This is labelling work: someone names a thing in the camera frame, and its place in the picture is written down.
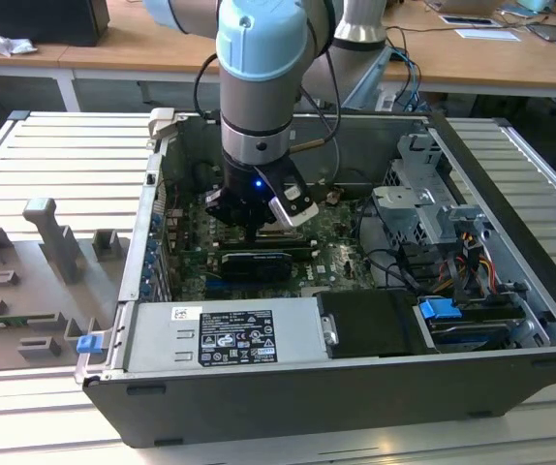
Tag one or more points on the green RAM stick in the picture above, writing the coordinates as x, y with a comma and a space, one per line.
7, 320

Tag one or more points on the grey parts rack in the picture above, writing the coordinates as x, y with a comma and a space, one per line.
26, 300

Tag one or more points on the black RAM slot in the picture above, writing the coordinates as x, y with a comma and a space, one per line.
302, 253

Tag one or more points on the grey case latch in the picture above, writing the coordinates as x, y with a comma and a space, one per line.
164, 123

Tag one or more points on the black PC case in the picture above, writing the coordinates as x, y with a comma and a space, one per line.
307, 412

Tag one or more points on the black box on desk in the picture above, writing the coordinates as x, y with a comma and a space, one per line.
40, 19

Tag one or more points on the crumpled white paper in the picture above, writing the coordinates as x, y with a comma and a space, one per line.
9, 43

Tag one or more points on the white paper sheet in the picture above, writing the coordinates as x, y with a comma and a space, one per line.
486, 34

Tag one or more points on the black plastic shroud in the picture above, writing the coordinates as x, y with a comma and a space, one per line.
370, 324

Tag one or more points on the metal drive cage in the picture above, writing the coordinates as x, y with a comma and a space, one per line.
404, 203

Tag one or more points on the graphics card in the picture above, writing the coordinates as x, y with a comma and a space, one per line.
254, 266

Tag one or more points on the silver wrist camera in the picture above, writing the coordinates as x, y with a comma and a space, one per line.
295, 208

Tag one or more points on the green motherboard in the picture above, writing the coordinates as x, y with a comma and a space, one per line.
336, 261

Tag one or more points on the wooden desk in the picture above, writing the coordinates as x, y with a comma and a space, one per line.
162, 48

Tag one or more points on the hard disk in blue carrier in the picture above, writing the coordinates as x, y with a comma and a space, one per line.
440, 310

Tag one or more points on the grey power supply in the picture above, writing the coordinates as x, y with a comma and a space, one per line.
162, 339

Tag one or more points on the CPU socket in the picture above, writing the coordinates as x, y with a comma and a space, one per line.
283, 236

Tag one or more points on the blue case latch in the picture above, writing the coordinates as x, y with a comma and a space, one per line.
89, 344

